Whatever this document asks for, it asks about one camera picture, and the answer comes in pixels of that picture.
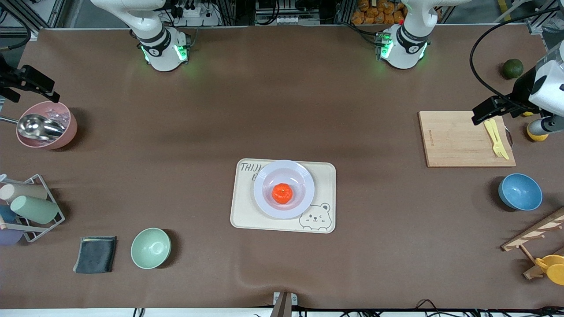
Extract pale lavender round plate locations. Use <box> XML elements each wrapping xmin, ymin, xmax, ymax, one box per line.
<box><xmin>253</xmin><ymin>159</ymin><xmax>316</xmax><ymax>220</ymax></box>

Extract small orange fruit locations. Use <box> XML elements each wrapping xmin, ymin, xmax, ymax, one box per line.
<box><xmin>271</xmin><ymin>183</ymin><xmax>294</xmax><ymax>205</ymax></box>

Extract dark green lime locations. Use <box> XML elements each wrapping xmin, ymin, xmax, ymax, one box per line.
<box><xmin>502</xmin><ymin>58</ymin><xmax>525</xmax><ymax>81</ymax></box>

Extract yellow plastic fork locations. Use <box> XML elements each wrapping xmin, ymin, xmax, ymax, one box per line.
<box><xmin>483</xmin><ymin>119</ymin><xmax>505</xmax><ymax>158</ymax></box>

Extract yellow plastic knife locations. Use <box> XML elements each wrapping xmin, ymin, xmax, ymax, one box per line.
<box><xmin>490</xmin><ymin>119</ymin><xmax>510</xmax><ymax>161</ymax></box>

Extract clear ice cubes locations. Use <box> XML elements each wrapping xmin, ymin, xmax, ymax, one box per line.
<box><xmin>44</xmin><ymin>108</ymin><xmax>72</xmax><ymax>131</ymax></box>

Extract bamboo cutting board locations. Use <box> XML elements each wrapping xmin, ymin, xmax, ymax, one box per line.
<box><xmin>418</xmin><ymin>110</ymin><xmax>517</xmax><ymax>169</ymax></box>

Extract shiny metal scoop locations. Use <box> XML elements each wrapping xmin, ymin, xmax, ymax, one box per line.
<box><xmin>0</xmin><ymin>113</ymin><xmax>67</xmax><ymax>142</ymax></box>

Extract pink bowl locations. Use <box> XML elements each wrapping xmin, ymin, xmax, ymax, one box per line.
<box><xmin>16</xmin><ymin>101</ymin><xmax>78</xmax><ymax>151</ymax></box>

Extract blue bowl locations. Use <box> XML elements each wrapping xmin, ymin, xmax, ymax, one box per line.
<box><xmin>498</xmin><ymin>173</ymin><xmax>544</xmax><ymax>212</ymax></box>

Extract beige cup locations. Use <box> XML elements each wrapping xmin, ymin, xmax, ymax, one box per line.
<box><xmin>0</xmin><ymin>183</ymin><xmax>48</xmax><ymax>203</ymax></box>

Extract mint green cup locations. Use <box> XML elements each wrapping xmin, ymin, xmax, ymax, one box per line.
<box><xmin>10</xmin><ymin>195</ymin><xmax>60</xmax><ymax>225</ymax></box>

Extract dark blue cup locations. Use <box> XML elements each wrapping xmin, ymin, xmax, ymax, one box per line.
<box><xmin>0</xmin><ymin>204</ymin><xmax>18</xmax><ymax>224</ymax></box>

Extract wooden peg dish rack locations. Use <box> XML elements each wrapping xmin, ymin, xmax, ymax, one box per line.
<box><xmin>501</xmin><ymin>206</ymin><xmax>564</xmax><ymax>281</ymax></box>

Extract bag of oranges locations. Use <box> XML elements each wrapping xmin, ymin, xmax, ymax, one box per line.
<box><xmin>351</xmin><ymin>0</ymin><xmax>408</xmax><ymax>26</ymax></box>

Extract lavender cup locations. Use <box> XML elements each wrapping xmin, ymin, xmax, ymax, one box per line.
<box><xmin>0</xmin><ymin>228</ymin><xmax>24</xmax><ymax>246</ymax></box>

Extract yellow plastic cup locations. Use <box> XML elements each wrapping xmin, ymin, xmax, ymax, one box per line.
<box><xmin>535</xmin><ymin>254</ymin><xmax>564</xmax><ymax>286</ymax></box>

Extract white power strip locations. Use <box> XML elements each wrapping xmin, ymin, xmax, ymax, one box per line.
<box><xmin>255</xmin><ymin>15</ymin><xmax>321</xmax><ymax>26</ymax></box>
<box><xmin>174</xmin><ymin>5</ymin><xmax>222</xmax><ymax>27</ymax></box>

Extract folded grey cloth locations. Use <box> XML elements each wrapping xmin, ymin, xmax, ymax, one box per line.
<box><xmin>73</xmin><ymin>236</ymin><xmax>118</xmax><ymax>275</ymax></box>

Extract mint green bowl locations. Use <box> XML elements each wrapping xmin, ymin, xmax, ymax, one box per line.
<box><xmin>130</xmin><ymin>227</ymin><xmax>172</xmax><ymax>270</ymax></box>

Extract cream tray with bear print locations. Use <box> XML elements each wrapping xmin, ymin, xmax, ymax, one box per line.
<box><xmin>230</xmin><ymin>158</ymin><xmax>337</xmax><ymax>234</ymax></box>

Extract aluminium frame profile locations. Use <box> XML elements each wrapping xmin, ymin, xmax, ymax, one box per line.
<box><xmin>493</xmin><ymin>0</ymin><xmax>564</xmax><ymax>34</ymax></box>

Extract white wire cup rack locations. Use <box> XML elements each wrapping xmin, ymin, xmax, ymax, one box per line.
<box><xmin>0</xmin><ymin>173</ymin><xmax>66</xmax><ymax>243</ymax></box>

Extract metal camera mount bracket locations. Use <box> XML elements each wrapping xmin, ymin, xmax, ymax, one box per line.
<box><xmin>269</xmin><ymin>291</ymin><xmax>299</xmax><ymax>317</ymax></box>

